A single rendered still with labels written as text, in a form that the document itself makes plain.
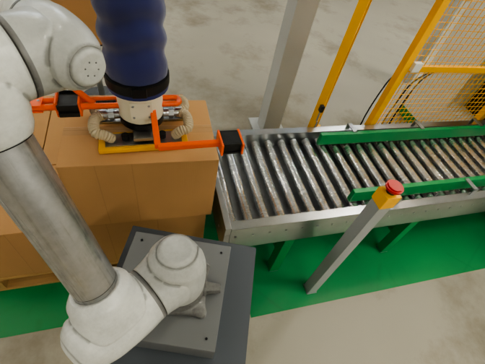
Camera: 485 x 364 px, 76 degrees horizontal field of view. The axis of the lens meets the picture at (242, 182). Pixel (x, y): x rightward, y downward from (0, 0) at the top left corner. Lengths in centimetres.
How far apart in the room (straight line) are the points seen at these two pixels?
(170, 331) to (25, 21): 84
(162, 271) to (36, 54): 53
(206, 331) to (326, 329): 115
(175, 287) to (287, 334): 123
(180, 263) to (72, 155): 68
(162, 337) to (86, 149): 74
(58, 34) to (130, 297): 55
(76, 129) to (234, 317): 95
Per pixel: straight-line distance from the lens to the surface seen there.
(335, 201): 184
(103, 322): 81
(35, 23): 61
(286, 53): 249
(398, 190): 132
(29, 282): 216
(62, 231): 68
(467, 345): 255
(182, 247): 85
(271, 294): 205
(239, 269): 123
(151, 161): 126
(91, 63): 59
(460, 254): 291
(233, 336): 115
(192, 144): 112
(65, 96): 135
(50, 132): 208
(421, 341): 237
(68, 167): 130
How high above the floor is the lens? 186
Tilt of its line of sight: 49 degrees down
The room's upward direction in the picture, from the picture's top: 14 degrees clockwise
